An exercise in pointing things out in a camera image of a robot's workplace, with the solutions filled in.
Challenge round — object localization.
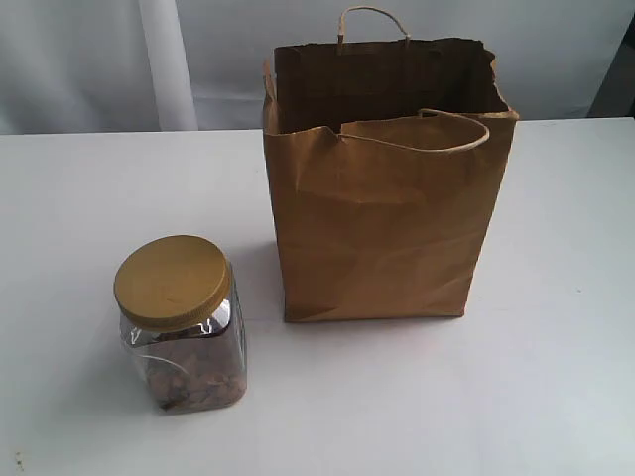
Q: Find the brown paper bag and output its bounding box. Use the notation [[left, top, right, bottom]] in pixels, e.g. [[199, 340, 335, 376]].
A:
[[263, 34, 518, 323]]

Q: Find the clear jar with gold lid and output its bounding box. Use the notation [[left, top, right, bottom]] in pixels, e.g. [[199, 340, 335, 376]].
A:
[[113, 235, 247, 413]]

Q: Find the white backdrop curtain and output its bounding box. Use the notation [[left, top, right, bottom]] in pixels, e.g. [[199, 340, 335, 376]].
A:
[[1, 1, 634, 134]]

